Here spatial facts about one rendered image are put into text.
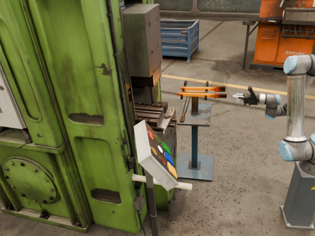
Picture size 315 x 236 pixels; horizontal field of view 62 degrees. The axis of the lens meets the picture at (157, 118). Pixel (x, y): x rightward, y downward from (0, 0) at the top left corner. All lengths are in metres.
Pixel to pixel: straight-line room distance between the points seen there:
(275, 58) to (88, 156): 4.18
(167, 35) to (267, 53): 2.01
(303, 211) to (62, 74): 2.10
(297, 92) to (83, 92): 1.42
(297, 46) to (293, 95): 3.39
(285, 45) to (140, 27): 3.98
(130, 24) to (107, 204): 1.44
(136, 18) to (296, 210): 1.91
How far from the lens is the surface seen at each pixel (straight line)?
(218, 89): 2.47
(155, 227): 2.05
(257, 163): 3.17
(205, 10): 9.87
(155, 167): 1.40
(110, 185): 2.23
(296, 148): 2.07
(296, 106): 2.02
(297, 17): 5.09
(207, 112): 2.61
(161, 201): 2.53
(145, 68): 1.74
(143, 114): 2.08
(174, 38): 5.80
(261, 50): 5.43
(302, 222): 2.65
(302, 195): 2.40
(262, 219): 2.67
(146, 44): 1.68
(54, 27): 1.71
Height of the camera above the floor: 2.06
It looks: 32 degrees down
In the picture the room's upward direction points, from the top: 5 degrees counter-clockwise
